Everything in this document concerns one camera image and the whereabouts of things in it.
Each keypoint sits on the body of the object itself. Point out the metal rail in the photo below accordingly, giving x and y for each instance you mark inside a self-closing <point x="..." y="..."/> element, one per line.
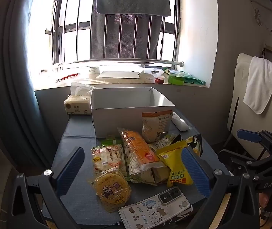
<point x="126" y="60"/>

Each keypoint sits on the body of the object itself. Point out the white padded chair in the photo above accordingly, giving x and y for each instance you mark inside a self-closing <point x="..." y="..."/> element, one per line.
<point x="238" y="95"/>

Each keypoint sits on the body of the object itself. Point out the tissue pack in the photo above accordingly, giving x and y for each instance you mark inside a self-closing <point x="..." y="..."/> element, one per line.
<point x="77" y="103"/>

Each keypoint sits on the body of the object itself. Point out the black and yellow chip bag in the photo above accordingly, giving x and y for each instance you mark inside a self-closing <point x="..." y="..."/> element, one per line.
<point x="195" y="143"/>

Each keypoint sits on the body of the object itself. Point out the green plastic bag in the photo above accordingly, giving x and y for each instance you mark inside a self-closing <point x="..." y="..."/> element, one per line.
<point x="194" y="78"/>

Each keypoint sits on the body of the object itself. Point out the round rice cracker packet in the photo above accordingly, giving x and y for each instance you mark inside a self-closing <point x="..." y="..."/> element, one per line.
<point x="107" y="158"/>

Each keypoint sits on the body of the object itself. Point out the yellow round waffle packet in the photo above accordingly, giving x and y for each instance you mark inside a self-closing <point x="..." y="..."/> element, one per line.
<point x="112" y="188"/>

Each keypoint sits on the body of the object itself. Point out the bright yellow snack bag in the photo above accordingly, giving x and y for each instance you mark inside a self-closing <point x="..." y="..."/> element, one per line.
<point x="174" y="164"/>

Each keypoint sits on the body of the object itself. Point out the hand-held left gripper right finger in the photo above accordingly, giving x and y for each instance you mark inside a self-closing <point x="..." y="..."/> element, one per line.
<point x="195" y="174"/>

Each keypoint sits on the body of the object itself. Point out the green plastic container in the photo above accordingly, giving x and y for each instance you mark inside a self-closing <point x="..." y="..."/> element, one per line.
<point x="176" y="77"/>

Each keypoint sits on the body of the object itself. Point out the white remote control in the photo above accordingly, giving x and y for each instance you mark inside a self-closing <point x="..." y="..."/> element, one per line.
<point x="180" y="122"/>

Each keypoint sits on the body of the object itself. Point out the white towel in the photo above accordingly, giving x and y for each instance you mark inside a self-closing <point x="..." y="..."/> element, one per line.
<point x="261" y="83"/>

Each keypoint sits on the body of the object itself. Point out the white cardboard box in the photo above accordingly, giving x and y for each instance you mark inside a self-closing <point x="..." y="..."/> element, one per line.
<point x="128" y="105"/>

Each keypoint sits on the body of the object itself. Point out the pale yellow chip bag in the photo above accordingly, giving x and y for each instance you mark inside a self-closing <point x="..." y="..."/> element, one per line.
<point x="150" y="175"/>

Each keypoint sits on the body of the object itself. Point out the dark mesh cloth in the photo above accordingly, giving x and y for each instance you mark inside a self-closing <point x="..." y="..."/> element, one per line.
<point x="126" y="37"/>

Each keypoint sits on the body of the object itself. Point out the orange cracker package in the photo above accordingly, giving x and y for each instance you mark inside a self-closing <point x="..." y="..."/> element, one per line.
<point x="138" y="148"/>

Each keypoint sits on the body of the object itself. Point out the phone in white cartoon case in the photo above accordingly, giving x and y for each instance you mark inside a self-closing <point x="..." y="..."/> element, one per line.
<point x="155" y="208"/>

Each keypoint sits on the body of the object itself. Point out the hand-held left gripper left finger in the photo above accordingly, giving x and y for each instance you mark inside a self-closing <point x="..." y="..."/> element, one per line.
<point x="69" y="173"/>

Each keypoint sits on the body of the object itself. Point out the small red round object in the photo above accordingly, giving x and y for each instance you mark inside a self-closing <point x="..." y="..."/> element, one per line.
<point x="159" y="80"/>

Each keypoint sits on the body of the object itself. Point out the small green snack packet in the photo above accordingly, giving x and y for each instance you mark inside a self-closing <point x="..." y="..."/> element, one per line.
<point x="111" y="140"/>

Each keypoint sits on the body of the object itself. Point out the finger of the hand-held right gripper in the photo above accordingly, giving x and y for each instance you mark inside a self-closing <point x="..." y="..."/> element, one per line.
<point x="236" y="158"/>
<point x="248" y="135"/>

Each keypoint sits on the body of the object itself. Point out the flat cardboard sheet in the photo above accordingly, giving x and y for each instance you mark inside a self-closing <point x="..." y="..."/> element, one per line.
<point x="118" y="74"/>

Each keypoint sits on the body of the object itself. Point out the tan snack pouch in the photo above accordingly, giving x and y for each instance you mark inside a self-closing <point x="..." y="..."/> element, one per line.
<point x="155" y="126"/>

